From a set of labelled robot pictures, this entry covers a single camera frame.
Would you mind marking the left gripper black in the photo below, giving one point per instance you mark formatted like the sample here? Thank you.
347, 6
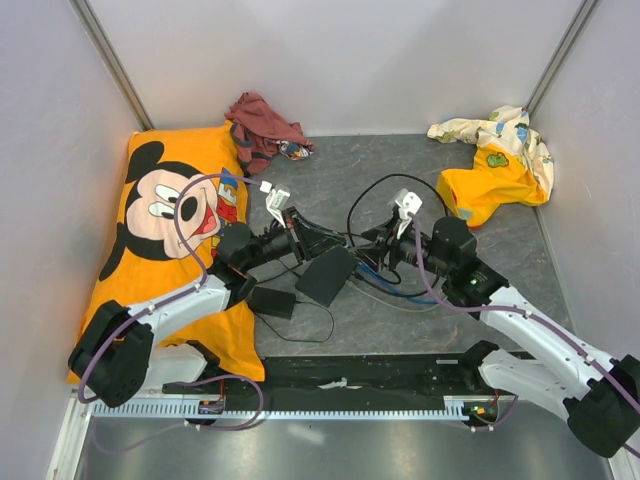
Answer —
312, 242

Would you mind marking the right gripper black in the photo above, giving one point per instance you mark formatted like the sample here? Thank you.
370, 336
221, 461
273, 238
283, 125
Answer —
374, 257

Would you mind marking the black network switch box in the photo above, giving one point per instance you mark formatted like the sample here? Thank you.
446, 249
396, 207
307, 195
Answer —
326, 275

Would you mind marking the black power adapter brick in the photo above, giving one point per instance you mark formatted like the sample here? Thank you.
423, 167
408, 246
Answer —
271, 302

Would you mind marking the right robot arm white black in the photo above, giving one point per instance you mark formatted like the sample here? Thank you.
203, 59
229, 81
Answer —
595, 393

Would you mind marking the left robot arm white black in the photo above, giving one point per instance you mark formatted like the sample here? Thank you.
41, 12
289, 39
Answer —
113, 354

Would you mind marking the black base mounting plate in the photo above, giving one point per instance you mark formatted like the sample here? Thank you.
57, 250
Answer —
407, 380

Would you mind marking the maroon crumpled garment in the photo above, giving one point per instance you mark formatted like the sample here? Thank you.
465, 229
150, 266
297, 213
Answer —
260, 134

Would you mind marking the orange Mickey Mouse pillow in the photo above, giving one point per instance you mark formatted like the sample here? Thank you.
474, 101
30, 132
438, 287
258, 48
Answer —
182, 189

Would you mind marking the yellow patterned children's garment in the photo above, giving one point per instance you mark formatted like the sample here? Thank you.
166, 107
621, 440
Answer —
511, 165

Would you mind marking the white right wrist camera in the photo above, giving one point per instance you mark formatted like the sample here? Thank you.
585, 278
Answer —
408, 204

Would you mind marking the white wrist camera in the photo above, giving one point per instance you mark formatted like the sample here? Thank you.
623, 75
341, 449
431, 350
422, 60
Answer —
276, 199
408, 204

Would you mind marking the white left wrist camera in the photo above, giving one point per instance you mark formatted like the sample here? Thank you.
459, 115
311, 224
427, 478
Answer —
276, 199

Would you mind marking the slotted aluminium cable duct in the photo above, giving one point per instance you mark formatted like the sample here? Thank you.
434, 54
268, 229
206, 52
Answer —
451, 410

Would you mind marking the right aluminium corner post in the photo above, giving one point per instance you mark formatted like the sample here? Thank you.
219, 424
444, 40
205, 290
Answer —
561, 53

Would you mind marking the aluminium corner post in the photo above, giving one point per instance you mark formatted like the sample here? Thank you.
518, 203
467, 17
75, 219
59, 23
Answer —
561, 53
98, 35

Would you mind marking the left aluminium corner post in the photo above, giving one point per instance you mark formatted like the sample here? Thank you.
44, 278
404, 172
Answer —
98, 35

